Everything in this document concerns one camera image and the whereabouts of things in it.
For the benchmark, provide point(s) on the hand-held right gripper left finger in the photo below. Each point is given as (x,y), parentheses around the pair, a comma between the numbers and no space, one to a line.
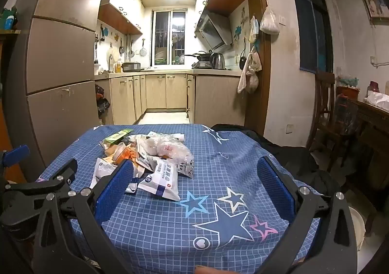
(115,192)

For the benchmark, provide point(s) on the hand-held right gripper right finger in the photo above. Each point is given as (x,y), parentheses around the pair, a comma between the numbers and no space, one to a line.
(276,188)

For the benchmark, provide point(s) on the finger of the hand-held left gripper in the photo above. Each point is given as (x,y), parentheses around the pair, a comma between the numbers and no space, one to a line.
(16,153)
(60,175)

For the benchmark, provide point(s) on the green long carton box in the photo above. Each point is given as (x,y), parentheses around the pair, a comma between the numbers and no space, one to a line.
(117,137)

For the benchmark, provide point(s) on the silver blister pack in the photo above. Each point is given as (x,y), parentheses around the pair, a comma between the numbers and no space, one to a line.
(185,168)

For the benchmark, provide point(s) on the white crumpled packet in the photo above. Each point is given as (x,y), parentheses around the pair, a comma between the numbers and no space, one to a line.
(103,170)

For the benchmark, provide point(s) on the black jacket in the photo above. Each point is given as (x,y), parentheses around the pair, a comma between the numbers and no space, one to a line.
(291,155)

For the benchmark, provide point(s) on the orange pill bottle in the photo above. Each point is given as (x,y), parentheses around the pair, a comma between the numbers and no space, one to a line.
(123,154)

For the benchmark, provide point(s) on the white blue medicine pouch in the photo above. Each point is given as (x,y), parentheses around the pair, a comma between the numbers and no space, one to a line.
(161,181)

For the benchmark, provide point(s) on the crumpled clear plastic bag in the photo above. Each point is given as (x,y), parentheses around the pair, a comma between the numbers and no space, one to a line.
(168,146)

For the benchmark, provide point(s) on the black garbage bags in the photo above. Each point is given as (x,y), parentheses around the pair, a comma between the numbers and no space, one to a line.
(102,103)

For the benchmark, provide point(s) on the blue star-print tablecloth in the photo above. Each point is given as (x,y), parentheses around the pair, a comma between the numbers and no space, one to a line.
(188,231)

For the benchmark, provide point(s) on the beige refrigerator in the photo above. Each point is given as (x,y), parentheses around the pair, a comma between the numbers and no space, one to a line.
(60,58)

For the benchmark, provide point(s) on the wooden chair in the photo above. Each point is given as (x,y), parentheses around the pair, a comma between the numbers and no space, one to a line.
(323,94)

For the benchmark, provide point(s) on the beige kitchen base cabinets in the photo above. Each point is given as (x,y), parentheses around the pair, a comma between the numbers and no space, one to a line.
(215,97)

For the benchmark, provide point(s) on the dark wooden table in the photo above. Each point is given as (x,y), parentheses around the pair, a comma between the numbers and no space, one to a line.
(373,128)

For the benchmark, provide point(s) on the red basin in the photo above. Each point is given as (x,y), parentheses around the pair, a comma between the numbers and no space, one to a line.
(346,90)

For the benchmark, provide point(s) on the yellow oil bottle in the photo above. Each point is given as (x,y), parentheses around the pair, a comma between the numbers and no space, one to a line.
(118,67)

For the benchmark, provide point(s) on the steel cooking pot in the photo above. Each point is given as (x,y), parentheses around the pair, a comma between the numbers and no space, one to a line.
(131,67)

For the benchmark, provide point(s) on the round white cutting board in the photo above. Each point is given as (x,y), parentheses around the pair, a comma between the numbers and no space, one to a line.
(113,55)

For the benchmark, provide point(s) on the blue green bottle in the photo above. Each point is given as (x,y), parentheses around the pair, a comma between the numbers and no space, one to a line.
(9,20)

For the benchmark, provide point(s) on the white tissue bag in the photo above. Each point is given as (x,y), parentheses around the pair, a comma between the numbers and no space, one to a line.
(378,99)

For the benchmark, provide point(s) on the red-lid jar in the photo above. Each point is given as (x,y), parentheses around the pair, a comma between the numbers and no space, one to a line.
(373,90)

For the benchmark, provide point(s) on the hanging ladle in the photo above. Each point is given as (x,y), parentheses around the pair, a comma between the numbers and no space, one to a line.
(121,49)

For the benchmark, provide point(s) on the steel kettle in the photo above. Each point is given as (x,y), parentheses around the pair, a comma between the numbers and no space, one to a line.
(217,61)

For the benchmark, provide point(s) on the gas stove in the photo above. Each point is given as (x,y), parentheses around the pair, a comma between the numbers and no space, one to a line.
(202,65)

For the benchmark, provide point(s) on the black wok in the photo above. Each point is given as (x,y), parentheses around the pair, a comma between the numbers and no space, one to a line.
(202,56)

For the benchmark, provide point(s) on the yellowish hanging plastic bag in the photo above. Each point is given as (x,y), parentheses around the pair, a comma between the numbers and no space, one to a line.
(253,30)

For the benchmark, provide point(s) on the barred kitchen window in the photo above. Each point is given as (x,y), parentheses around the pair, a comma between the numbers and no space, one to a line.
(168,36)

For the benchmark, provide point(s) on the white hanging plastic bag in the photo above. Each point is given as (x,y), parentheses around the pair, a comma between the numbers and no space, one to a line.
(269,23)

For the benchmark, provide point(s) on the dark room window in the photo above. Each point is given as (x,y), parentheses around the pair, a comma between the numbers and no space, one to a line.
(310,24)

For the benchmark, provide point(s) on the steel range hood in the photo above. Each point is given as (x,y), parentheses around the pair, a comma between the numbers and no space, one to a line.
(212,30)

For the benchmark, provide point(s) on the white wall socket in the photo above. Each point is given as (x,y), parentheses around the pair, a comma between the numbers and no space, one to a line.
(290,128)

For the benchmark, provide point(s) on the brown wooden door frame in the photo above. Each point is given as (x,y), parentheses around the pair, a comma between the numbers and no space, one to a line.
(258,103)

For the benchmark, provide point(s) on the white light switch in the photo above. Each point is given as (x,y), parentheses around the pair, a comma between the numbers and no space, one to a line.
(282,20)

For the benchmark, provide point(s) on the framed wall picture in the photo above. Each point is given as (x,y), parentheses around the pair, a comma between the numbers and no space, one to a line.
(373,3)

